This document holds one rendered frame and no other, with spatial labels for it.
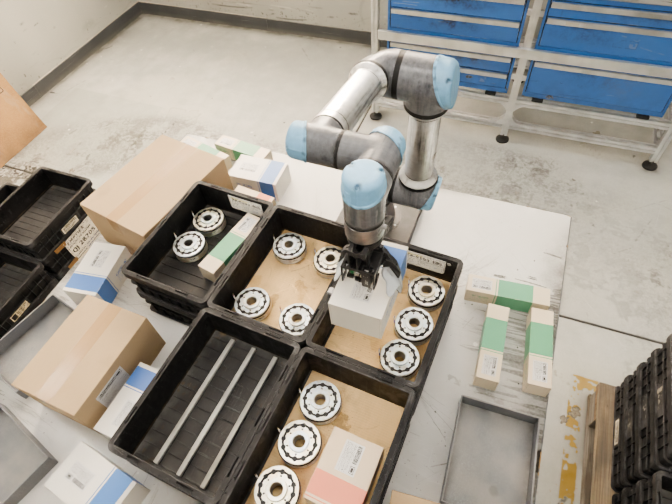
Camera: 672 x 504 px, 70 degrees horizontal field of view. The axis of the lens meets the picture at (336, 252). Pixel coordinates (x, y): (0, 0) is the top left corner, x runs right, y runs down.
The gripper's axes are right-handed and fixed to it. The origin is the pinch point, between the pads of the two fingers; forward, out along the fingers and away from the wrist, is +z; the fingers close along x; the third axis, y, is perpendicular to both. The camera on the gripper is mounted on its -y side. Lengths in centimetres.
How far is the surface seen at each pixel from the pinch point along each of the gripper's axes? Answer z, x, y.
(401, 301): 28.1, 4.5, -13.5
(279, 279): 28.1, -32.2, -9.1
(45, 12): 69, -316, -189
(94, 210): 21, -99, -10
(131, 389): 32, -57, 34
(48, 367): 25, -78, 38
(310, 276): 28.1, -23.7, -13.1
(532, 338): 35, 42, -18
